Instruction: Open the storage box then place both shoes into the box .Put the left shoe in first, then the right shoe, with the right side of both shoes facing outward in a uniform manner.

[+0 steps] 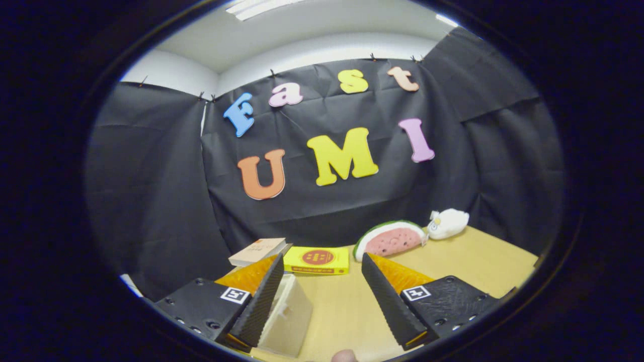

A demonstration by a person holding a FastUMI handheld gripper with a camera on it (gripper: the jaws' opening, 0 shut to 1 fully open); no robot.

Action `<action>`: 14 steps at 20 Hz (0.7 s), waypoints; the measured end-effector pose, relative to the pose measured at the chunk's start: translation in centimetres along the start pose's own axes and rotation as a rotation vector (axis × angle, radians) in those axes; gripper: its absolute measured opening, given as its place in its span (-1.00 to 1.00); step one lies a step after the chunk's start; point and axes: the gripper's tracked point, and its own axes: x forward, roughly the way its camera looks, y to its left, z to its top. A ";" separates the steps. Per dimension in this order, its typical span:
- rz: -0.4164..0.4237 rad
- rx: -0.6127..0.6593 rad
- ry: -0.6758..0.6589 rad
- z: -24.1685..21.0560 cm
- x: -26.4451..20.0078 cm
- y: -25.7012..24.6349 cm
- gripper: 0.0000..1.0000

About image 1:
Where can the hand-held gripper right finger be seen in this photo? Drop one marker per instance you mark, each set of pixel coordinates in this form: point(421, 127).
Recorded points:
point(390, 306)

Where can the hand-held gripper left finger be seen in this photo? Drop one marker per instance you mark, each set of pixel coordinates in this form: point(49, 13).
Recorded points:
point(259, 306)

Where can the cream fabric storage box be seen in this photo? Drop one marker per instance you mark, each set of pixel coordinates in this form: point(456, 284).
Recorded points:
point(289, 317)

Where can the beige book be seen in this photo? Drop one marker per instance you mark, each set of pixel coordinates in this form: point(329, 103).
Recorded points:
point(256, 251)

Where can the watermelon slice plush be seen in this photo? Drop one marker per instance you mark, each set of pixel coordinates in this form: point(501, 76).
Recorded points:
point(390, 240)

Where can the yellow book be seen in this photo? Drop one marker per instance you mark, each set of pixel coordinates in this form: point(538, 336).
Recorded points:
point(318, 260)

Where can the white plush toy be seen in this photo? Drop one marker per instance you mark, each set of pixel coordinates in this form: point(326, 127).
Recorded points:
point(450, 222)

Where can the black backdrop cloth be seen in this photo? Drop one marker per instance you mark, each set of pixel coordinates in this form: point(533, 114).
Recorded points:
point(151, 201)

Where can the long ceiling light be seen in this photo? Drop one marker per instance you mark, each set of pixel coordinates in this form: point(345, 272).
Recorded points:
point(261, 7)

